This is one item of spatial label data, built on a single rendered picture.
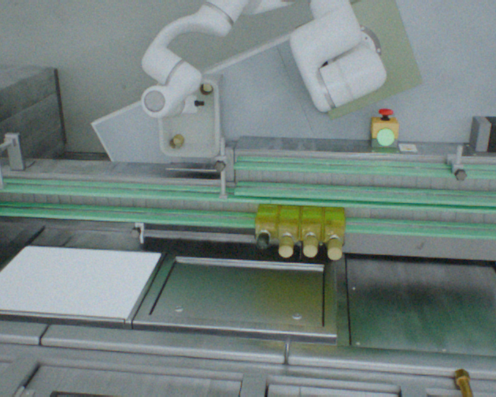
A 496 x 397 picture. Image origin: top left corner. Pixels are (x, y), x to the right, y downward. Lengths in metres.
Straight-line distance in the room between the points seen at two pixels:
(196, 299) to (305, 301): 0.27
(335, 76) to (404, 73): 0.37
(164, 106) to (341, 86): 0.40
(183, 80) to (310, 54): 0.29
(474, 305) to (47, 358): 1.03
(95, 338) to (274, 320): 0.40
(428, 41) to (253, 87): 0.49
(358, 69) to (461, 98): 0.51
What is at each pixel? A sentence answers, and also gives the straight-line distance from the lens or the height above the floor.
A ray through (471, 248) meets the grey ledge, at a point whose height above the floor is 0.88.
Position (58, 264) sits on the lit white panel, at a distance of 1.70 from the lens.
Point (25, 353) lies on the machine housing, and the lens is 1.43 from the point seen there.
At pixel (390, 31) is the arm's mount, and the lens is 1.62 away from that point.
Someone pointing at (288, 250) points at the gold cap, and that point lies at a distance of 1.42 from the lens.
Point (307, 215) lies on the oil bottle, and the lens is 1.53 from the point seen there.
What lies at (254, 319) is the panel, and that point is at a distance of 1.40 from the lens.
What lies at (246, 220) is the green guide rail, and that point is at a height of 0.94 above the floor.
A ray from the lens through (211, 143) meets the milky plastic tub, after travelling 1.76.
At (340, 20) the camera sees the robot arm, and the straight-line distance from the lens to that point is 1.35.
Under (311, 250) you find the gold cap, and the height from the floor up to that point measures 1.16.
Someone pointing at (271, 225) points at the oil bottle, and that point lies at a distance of 1.48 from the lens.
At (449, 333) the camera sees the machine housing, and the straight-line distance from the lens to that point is 1.49.
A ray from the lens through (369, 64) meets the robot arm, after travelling 1.31.
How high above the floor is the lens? 2.41
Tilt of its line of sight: 66 degrees down
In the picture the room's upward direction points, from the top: 162 degrees counter-clockwise
